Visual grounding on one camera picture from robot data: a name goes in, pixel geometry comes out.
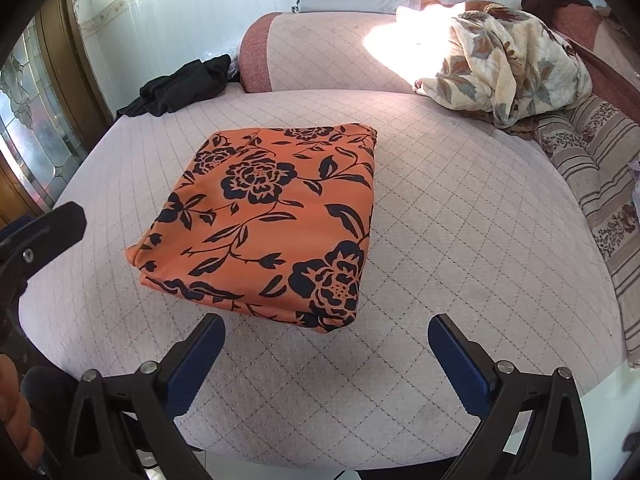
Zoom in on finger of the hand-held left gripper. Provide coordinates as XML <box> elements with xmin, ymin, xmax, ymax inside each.
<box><xmin>0</xmin><ymin>215</ymin><xmax>37</xmax><ymax>243</ymax></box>
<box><xmin>0</xmin><ymin>202</ymin><xmax>87</xmax><ymax>288</ymax></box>

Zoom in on striped brown blanket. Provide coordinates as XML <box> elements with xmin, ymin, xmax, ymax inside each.
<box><xmin>532</xmin><ymin>95</ymin><xmax>640</xmax><ymax>368</ymax></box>

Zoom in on wooden door frame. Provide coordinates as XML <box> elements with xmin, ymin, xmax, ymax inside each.
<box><xmin>37</xmin><ymin>0</ymin><xmax>116</xmax><ymax>126</ymax></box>

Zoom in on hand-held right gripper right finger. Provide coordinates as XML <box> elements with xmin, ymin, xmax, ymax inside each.
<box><xmin>427</xmin><ymin>313</ymin><xmax>593</xmax><ymax>480</ymax></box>

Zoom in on stained glass door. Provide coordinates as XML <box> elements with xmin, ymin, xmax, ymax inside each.
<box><xmin>0</xmin><ymin>15</ymin><xmax>76</xmax><ymax>211</ymax></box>

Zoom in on orange floral shirt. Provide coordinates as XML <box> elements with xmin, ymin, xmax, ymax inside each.
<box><xmin>125</xmin><ymin>124</ymin><xmax>379</xmax><ymax>336</ymax></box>

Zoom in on pink quilted bed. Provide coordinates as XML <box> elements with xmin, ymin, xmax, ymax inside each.
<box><xmin>22</xmin><ymin>89</ymin><xmax>626</xmax><ymax>471</ymax></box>

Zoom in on black clothes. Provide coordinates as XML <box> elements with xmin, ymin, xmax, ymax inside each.
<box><xmin>116</xmin><ymin>55</ymin><xmax>232</xmax><ymax>118</ymax></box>

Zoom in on red padded bed backrest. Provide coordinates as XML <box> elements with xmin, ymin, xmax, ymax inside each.
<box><xmin>550</xmin><ymin>2</ymin><xmax>640</xmax><ymax>111</ymax></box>

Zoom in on person's left hand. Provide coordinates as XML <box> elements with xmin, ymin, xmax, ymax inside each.
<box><xmin>0</xmin><ymin>355</ymin><xmax>46</xmax><ymax>468</ymax></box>

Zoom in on cream floral quilt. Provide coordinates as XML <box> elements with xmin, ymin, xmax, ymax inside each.
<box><xmin>412</xmin><ymin>2</ymin><xmax>593</xmax><ymax>128</ymax></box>

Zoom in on pink quilted bolster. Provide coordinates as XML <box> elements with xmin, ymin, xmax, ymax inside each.
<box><xmin>238</xmin><ymin>10</ymin><xmax>436</xmax><ymax>95</ymax></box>

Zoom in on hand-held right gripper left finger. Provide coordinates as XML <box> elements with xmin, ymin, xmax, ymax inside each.
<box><xmin>62</xmin><ymin>312</ymin><xmax>227</xmax><ymax>480</ymax></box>

